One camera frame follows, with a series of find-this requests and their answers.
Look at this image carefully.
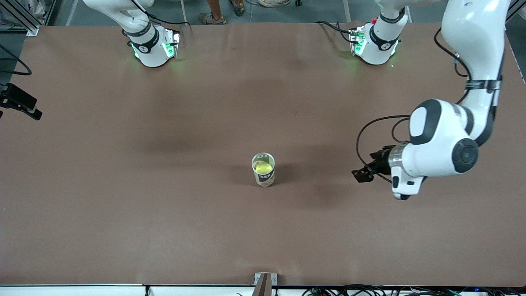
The black cable bundle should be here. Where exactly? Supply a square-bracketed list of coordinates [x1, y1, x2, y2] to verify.
[302, 284, 526, 296]

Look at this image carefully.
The clear Wilson tennis ball can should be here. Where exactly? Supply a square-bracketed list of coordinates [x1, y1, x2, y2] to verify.
[251, 152, 276, 188]

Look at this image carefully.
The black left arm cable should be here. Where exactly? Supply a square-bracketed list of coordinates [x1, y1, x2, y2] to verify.
[355, 27, 471, 184]

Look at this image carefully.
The black base cable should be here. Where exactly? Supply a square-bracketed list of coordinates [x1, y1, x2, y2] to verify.
[315, 21, 355, 44]
[142, 10, 191, 30]

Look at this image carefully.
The black left base cable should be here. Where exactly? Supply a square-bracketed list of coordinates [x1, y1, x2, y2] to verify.
[315, 21, 355, 44]

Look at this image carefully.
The grey metal camera mount bracket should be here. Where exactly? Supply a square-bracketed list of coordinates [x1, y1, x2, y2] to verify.
[254, 273, 278, 296]

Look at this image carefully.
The black right base cable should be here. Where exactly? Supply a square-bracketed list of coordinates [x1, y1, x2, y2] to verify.
[142, 10, 191, 30]

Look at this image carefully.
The aluminium frame profile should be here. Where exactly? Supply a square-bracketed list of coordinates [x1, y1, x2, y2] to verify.
[0, 0, 40, 36]
[506, 0, 526, 22]

